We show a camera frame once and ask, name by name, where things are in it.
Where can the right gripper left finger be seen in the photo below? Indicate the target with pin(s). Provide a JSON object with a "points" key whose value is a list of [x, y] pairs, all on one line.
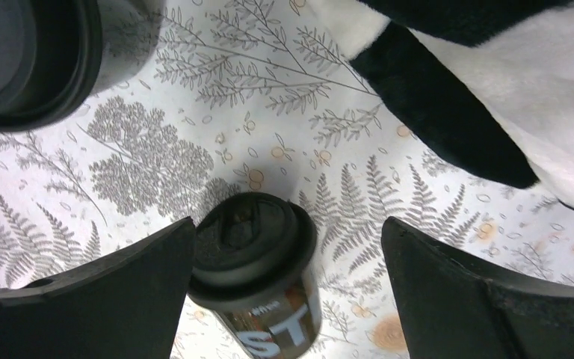
{"points": [[123, 305]]}

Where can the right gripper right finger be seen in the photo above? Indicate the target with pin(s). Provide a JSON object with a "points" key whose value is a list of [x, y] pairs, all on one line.
{"points": [[455, 305]]}

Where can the black coffee cup lid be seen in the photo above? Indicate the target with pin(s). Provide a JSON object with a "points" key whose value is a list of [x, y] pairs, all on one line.
{"points": [[50, 59]]}

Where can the black white checkered pillow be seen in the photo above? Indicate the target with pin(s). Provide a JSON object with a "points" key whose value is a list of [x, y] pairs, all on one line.
{"points": [[487, 85]]}

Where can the floral table mat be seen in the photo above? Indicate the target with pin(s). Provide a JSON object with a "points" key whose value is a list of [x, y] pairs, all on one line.
{"points": [[253, 96]]}

